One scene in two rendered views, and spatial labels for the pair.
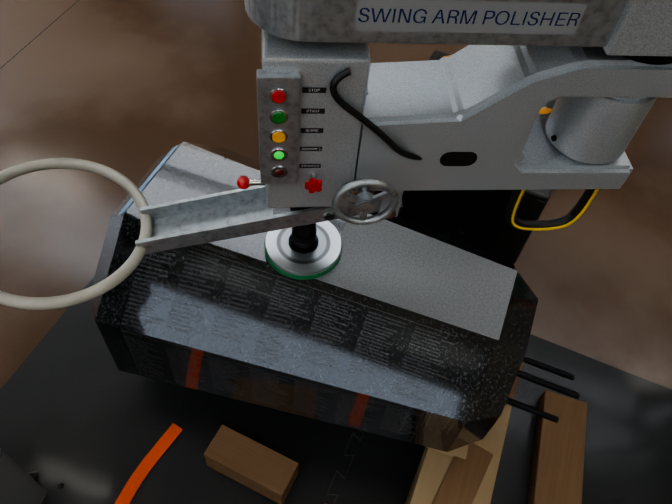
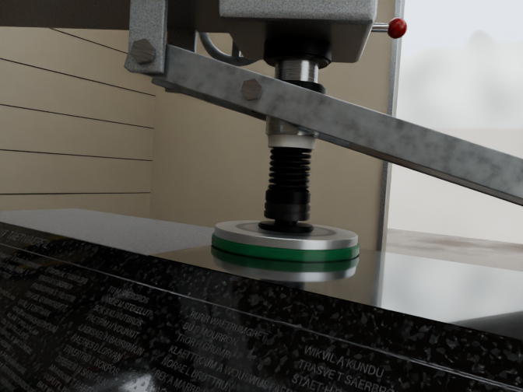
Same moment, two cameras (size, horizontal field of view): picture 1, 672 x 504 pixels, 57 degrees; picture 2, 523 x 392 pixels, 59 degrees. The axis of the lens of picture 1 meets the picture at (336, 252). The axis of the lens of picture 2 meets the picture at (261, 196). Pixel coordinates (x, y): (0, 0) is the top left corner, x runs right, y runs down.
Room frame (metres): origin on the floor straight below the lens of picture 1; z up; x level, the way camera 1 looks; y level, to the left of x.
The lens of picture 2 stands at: (1.73, 0.25, 0.93)
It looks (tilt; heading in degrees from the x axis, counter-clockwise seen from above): 3 degrees down; 196
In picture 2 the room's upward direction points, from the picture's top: 4 degrees clockwise
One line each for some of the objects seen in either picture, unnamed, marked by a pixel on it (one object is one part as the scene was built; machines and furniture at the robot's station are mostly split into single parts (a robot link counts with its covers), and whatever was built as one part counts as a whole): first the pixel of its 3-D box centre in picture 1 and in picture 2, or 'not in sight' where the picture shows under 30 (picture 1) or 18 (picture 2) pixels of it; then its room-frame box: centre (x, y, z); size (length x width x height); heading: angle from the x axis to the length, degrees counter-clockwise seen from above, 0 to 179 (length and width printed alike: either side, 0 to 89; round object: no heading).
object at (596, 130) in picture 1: (599, 106); not in sight; (1.16, -0.56, 1.34); 0.19 x 0.19 x 0.20
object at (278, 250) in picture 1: (303, 243); (286, 232); (1.05, 0.09, 0.84); 0.21 x 0.21 x 0.01
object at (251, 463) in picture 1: (251, 464); not in sight; (0.65, 0.20, 0.07); 0.30 x 0.12 x 0.12; 70
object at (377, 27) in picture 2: (253, 182); (382, 27); (0.96, 0.21, 1.17); 0.08 x 0.03 x 0.03; 100
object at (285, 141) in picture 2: not in sight; (292, 136); (1.05, 0.09, 0.99); 0.07 x 0.07 x 0.04
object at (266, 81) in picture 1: (278, 131); not in sight; (0.92, 0.14, 1.37); 0.08 x 0.03 x 0.28; 100
